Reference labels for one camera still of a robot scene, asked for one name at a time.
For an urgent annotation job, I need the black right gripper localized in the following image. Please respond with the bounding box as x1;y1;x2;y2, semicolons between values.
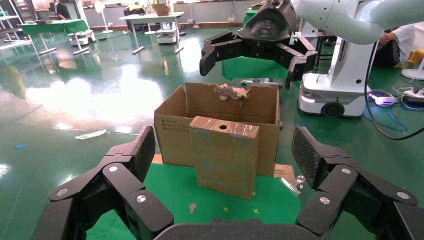
199;0;319;90

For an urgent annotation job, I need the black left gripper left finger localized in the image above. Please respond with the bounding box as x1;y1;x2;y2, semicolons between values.
31;125;175;240

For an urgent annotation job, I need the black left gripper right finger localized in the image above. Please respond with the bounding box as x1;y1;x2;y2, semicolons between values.
291;126;424;240

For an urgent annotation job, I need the small taped cardboard box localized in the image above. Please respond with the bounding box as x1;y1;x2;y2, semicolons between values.
189;115;260;201

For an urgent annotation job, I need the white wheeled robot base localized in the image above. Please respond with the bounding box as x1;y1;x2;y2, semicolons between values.
297;19;377;118

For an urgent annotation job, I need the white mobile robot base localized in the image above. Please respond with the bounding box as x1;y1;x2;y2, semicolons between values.
67;29;97;47
156;22;178;45

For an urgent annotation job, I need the large open cardboard carton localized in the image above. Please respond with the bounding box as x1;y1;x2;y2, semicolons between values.
153;82;282;178

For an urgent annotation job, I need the cardboard box on table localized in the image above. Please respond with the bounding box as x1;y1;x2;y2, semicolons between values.
152;3;172;17

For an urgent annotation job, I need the green cloth covered table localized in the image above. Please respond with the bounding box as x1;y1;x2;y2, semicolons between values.
221;8;301;88
19;18;91;56

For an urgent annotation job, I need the silver metal binder clip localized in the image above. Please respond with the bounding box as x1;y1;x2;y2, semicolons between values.
279;175;306;197

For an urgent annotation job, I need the white paper litter scrap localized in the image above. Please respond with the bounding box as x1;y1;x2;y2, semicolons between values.
74;129;108;141

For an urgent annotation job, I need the green table cloth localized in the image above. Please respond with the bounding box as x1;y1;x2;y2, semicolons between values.
86;162;302;240

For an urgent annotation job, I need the white handheld device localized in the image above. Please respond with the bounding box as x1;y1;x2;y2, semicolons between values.
368;90;397;107

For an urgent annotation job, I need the white table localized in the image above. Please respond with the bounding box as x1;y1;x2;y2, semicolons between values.
118;11;185;56

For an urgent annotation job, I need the white power strip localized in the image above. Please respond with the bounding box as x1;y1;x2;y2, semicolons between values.
403;87;424;108

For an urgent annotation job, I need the white round fan base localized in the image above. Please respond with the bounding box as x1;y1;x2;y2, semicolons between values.
400;56;424;81

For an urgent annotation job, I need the person in white coat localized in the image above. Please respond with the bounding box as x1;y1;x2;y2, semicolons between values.
378;23;419;69

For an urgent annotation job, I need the yellow object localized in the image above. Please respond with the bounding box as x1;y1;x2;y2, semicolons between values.
406;48;424;64

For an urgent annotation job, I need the white standing fan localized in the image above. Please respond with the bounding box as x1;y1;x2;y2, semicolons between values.
94;0;114;35

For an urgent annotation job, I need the person in black clothes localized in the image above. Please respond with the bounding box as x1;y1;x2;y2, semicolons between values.
53;0;79;21

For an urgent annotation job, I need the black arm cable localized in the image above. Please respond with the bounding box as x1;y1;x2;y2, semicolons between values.
363;40;424;142

